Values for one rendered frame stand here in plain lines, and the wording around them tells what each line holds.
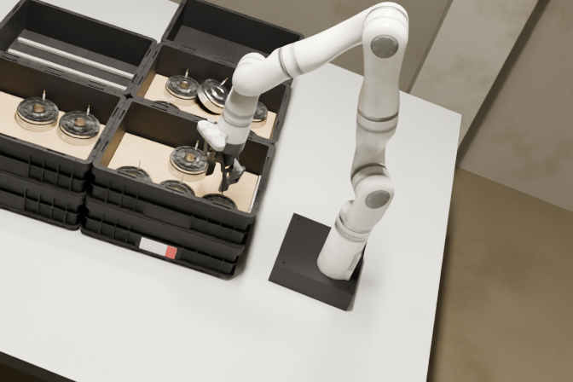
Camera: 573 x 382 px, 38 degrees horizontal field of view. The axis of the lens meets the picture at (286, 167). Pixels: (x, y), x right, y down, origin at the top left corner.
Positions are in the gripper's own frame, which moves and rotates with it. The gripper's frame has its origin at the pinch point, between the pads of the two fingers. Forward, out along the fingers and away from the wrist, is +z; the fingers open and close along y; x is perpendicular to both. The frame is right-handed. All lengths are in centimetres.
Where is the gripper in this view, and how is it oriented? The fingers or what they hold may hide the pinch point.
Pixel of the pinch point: (217, 178)
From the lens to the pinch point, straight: 203.0
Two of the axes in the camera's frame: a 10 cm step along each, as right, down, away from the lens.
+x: -7.6, 2.1, -6.2
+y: -5.8, -6.4, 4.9
